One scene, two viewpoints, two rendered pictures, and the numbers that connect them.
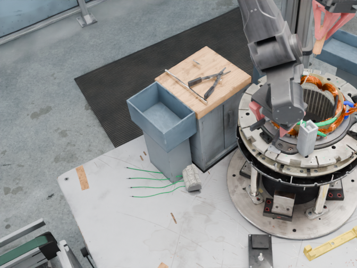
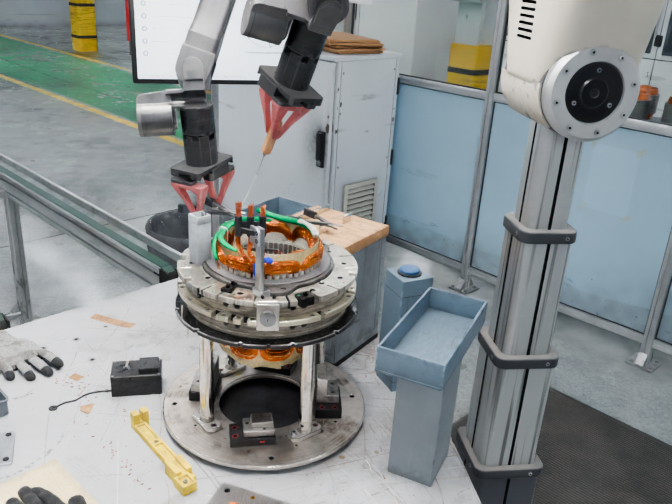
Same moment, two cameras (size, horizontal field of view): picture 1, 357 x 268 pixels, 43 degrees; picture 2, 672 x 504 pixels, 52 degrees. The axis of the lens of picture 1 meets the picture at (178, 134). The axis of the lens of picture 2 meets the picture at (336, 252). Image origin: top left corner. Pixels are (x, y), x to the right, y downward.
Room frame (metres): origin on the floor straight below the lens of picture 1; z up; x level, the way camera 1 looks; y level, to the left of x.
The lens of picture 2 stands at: (0.38, -1.39, 1.59)
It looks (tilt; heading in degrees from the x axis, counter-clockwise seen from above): 22 degrees down; 66
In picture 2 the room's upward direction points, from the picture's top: 4 degrees clockwise
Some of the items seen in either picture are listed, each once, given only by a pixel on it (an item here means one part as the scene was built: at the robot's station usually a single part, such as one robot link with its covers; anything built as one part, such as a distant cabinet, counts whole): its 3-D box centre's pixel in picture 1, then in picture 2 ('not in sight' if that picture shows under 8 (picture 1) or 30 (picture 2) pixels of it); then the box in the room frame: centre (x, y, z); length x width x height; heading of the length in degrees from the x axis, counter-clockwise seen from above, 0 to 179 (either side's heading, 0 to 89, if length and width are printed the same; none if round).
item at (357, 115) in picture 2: not in sight; (300, 151); (1.74, 2.24, 0.60); 1.02 x 0.55 x 1.20; 112
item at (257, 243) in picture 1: (260, 253); (137, 375); (0.51, -0.17, 0.81); 0.10 x 0.06 x 0.06; 169
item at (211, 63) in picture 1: (202, 80); (328, 230); (0.94, -0.09, 1.05); 0.20 x 0.19 x 0.02; 123
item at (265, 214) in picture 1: (278, 209); (205, 385); (0.63, -0.25, 0.81); 0.08 x 0.05 x 0.02; 66
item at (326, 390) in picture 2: not in sight; (327, 383); (0.84, -0.36, 0.85); 0.06 x 0.04 x 0.05; 70
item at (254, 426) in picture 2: (332, 180); (258, 424); (0.68, -0.42, 0.83); 0.05 x 0.04 x 0.02; 168
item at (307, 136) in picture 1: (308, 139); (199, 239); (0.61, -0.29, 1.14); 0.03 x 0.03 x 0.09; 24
